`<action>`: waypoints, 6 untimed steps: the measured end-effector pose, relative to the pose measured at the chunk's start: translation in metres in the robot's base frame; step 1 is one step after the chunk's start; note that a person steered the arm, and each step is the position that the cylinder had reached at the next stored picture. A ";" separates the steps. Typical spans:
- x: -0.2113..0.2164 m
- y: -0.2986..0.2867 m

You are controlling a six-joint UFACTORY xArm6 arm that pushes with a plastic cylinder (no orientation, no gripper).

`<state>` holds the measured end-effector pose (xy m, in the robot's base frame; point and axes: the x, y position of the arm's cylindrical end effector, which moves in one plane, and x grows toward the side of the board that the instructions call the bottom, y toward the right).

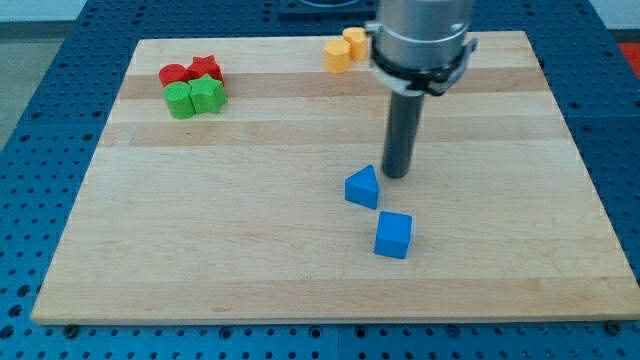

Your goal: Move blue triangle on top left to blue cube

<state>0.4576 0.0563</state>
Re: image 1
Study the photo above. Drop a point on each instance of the yellow hexagon block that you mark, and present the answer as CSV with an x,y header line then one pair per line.
x,y
337,56

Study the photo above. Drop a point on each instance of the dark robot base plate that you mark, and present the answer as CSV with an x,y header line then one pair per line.
x,y
288,9

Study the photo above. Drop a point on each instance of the yellow heart block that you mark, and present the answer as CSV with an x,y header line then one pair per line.
x,y
358,42

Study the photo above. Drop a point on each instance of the blue cube block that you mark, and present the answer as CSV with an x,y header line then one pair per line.
x,y
393,234

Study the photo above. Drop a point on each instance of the wooden board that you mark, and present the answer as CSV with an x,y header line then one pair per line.
x,y
240,218

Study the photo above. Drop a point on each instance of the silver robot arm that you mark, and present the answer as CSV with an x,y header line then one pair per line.
x,y
418,48

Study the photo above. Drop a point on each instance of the red cylinder block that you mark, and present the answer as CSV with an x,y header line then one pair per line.
x,y
173,73

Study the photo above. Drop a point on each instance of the blue triangle block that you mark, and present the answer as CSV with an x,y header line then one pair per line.
x,y
362,188

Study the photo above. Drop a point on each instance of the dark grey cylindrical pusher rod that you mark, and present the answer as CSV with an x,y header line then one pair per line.
x,y
402,125

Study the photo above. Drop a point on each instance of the red star block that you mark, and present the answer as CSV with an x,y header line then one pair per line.
x,y
206,65

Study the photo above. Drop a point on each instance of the green star block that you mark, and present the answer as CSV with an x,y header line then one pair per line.
x,y
207,94

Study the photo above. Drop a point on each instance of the green cylinder block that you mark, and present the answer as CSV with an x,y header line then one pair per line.
x,y
177,96

